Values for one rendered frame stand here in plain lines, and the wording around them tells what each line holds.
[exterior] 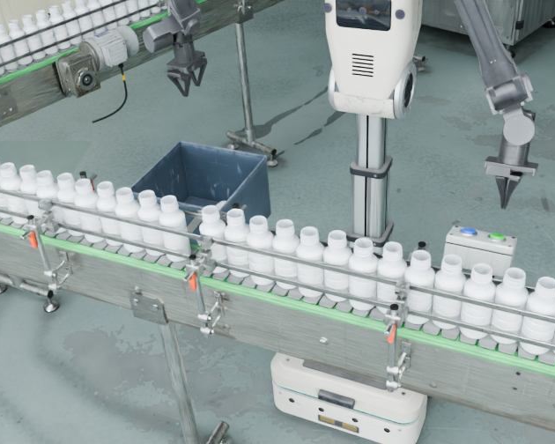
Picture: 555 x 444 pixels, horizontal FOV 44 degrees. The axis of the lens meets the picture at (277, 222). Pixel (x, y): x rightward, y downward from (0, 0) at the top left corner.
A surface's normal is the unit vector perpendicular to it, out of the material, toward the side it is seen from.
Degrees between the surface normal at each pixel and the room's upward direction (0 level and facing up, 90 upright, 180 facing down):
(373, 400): 31
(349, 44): 90
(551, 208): 0
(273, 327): 90
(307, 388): 90
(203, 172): 90
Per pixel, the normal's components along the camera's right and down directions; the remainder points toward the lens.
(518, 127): -0.32, 0.27
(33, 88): 0.74, 0.36
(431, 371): -0.40, 0.57
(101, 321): -0.07, -0.80
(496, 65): -0.07, 0.69
